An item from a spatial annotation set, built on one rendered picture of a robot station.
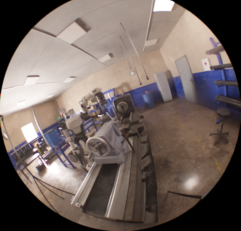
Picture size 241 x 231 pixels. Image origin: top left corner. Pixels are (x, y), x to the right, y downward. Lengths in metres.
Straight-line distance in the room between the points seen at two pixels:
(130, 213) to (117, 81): 5.72
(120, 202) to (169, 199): 0.93
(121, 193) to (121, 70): 5.68
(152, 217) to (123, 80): 5.78
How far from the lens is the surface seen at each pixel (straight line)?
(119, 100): 2.34
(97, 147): 0.77
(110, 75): 5.83
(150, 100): 4.97
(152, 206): 1.07
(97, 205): 0.89
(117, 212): 0.68
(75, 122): 1.34
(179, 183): 1.59
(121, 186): 0.74
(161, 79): 5.32
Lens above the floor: 1.46
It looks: 11 degrees down
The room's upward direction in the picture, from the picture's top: 21 degrees counter-clockwise
